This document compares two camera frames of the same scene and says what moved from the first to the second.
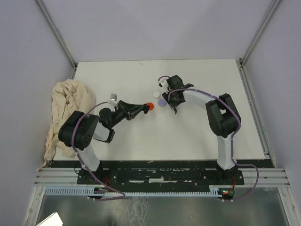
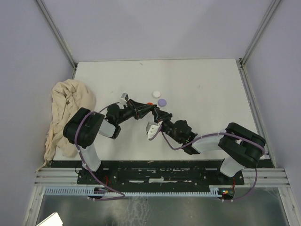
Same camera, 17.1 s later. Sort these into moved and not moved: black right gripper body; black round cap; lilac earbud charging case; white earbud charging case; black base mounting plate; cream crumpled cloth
Moved: black round cap; black right gripper body
Not moved: cream crumpled cloth; white earbud charging case; lilac earbud charging case; black base mounting plate
